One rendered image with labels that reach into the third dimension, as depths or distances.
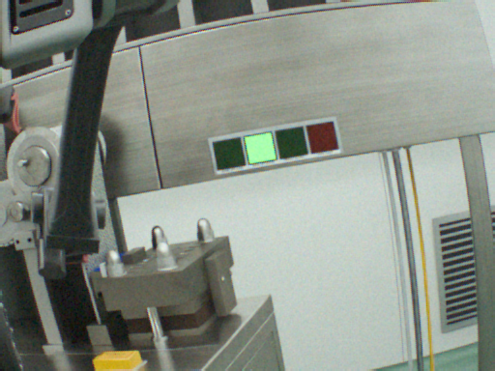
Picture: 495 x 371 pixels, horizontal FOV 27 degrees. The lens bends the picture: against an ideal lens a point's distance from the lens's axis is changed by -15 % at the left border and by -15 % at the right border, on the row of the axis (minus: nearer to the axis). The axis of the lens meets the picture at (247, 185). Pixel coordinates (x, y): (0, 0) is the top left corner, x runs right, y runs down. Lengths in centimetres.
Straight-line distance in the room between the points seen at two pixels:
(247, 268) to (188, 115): 246
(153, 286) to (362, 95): 58
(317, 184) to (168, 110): 236
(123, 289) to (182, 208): 275
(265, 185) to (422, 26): 251
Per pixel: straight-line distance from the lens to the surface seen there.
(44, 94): 239
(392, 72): 224
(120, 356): 180
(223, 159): 228
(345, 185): 461
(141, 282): 198
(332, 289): 468
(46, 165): 202
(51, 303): 204
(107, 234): 222
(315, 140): 225
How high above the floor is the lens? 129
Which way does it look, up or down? 4 degrees down
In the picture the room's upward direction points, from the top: 11 degrees counter-clockwise
